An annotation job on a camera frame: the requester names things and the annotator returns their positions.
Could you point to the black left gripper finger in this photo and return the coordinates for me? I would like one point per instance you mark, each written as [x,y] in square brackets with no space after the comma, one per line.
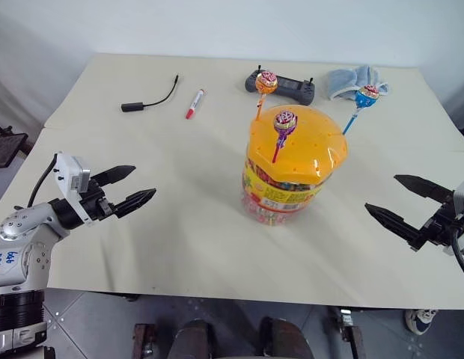
[136,200]
[116,173]

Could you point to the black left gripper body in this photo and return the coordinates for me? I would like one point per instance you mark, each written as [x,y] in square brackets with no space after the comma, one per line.
[98,203]

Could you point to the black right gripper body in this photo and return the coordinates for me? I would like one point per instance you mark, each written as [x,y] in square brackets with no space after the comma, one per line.
[439,224]

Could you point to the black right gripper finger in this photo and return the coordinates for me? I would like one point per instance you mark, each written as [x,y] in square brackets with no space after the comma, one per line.
[391,220]
[423,186]

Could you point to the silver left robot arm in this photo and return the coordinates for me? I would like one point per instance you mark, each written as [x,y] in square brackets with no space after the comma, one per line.
[18,239]

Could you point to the blue lollipop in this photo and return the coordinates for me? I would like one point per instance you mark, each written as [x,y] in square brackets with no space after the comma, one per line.
[364,99]

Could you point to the orange-lidded lollipop jar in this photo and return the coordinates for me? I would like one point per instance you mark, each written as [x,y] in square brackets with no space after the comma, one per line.
[292,161]

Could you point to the purple lollipop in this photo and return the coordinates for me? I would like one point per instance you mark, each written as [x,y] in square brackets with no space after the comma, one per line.
[285,125]

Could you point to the orange lollipop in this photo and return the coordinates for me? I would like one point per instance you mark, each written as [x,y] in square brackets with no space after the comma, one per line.
[265,84]

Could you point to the white and blue sneaker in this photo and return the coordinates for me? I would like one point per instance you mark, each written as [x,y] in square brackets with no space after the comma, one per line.
[419,319]

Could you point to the red and white marker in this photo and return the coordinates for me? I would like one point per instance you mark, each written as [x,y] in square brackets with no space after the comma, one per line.
[194,104]

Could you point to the black chair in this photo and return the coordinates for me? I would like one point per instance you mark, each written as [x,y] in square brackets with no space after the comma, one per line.
[5,144]

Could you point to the rusty table foot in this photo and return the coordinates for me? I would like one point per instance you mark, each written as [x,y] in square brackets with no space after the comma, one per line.
[144,340]
[351,334]

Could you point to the light blue cloth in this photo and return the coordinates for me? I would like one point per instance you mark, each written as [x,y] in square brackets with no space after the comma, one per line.
[351,80]

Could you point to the dark rounded robot foot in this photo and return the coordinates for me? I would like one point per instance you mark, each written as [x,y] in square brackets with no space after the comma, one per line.
[189,340]
[282,338]

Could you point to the grey handheld game controller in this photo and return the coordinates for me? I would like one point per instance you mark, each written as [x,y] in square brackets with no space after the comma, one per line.
[280,86]

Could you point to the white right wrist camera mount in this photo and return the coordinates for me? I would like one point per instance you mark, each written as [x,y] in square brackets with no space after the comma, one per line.
[463,203]

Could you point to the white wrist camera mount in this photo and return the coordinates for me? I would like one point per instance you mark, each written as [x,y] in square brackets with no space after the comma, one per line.
[463,203]
[72,175]

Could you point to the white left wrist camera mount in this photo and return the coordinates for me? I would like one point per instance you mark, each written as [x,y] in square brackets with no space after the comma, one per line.
[72,175]

